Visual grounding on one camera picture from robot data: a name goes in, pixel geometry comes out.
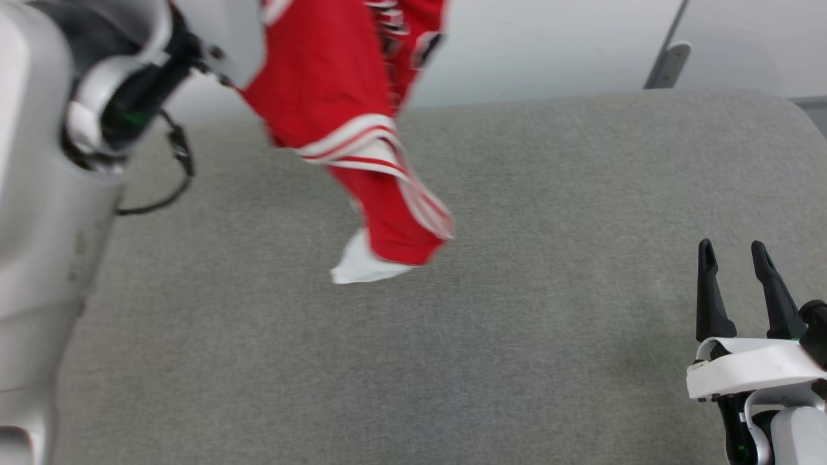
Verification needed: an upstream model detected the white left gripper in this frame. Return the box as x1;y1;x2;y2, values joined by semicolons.
169;0;266;90

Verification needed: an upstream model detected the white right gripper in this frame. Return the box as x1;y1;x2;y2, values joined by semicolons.
686;239;827;402

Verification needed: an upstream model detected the red white sports jersey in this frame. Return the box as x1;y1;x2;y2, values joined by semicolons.
240;0;455;285

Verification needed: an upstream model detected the grey fabric sofa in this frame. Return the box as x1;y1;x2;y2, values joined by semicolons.
55;90;827;465

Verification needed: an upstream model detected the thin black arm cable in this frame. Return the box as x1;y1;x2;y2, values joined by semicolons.
116;110;195;217

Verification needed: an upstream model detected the grey metal pole bracket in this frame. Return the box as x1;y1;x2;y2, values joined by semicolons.
643;0;693;90

